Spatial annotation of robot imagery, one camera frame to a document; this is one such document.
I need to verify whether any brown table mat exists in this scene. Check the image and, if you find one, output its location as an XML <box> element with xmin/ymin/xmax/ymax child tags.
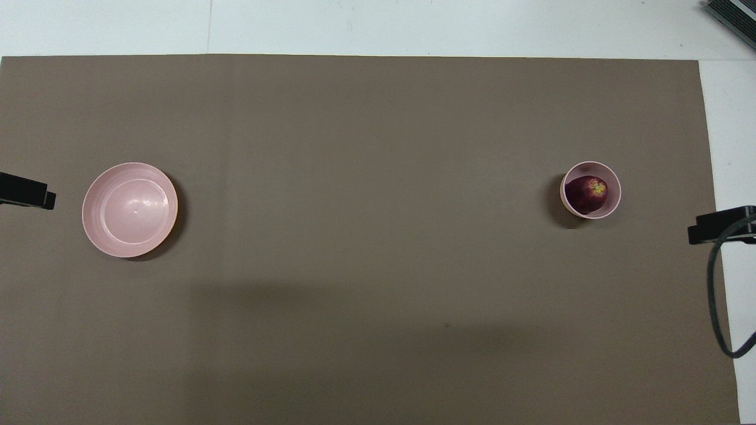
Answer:
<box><xmin>0</xmin><ymin>54</ymin><xmax>741</xmax><ymax>425</ymax></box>

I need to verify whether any pink plate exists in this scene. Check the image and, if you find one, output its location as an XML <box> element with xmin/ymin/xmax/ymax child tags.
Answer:
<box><xmin>82</xmin><ymin>162</ymin><xmax>178</xmax><ymax>259</ymax></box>

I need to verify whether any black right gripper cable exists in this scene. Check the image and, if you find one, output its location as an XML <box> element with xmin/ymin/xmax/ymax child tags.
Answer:
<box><xmin>708</xmin><ymin>215</ymin><xmax>756</xmax><ymax>359</ymax></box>

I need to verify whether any pink bowl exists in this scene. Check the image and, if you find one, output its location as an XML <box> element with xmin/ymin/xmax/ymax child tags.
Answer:
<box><xmin>560</xmin><ymin>161</ymin><xmax>622</xmax><ymax>220</ymax></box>

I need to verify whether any dark grey ridged device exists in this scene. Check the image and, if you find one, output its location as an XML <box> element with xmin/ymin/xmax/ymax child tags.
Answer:
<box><xmin>702</xmin><ymin>0</ymin><xmax>756</xmax><ymax>51</ymax></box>

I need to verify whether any red apple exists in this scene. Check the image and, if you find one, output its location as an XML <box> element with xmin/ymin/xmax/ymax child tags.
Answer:
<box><xmin>565</xmin><ymin>176</ymin><xmax>609</xmax><ymax>215</ymax></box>

